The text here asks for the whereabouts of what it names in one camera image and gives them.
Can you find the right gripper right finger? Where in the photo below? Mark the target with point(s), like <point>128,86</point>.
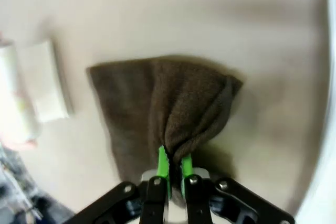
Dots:
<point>199,203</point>

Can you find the white folded stand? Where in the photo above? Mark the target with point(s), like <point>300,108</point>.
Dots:
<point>47,82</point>

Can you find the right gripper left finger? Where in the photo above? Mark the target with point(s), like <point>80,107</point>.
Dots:
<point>155,203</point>

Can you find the brown terry cloth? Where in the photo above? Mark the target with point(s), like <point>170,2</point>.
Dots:
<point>183,98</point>

